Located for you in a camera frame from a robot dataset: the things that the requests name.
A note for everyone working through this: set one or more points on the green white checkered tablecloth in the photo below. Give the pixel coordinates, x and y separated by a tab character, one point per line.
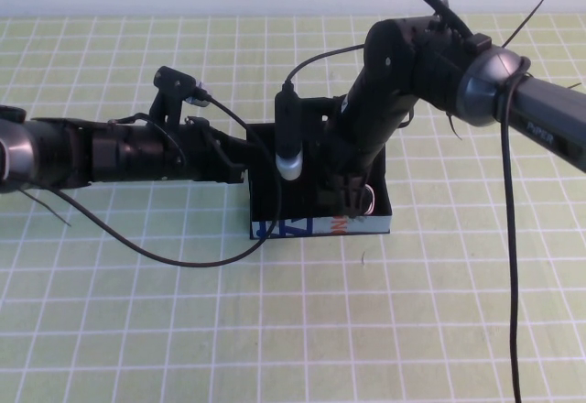
229	330

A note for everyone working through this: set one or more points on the left black silver wrist camera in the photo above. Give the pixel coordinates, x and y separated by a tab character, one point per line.
176	80

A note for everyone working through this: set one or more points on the left grey black robot arm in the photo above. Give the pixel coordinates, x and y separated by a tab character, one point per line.
68	155

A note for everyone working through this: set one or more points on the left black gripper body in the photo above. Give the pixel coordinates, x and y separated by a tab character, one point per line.
201	155

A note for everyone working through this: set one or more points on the small dark thread scrap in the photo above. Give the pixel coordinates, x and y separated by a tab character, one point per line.
362	261

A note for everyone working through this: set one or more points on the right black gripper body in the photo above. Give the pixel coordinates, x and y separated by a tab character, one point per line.
352	167

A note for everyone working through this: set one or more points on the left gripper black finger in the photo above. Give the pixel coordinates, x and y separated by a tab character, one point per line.
232	175
233	139

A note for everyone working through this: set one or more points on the black glasses case printed side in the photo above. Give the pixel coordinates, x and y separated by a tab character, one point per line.
320	226

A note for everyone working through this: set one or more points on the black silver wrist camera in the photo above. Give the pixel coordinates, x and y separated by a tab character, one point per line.
176	80
288	123

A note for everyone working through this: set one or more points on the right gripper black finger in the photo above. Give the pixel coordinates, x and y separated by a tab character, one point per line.
330	196
354	201

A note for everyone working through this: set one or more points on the right black silver wrist camera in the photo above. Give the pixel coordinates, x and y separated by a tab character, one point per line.
288	123

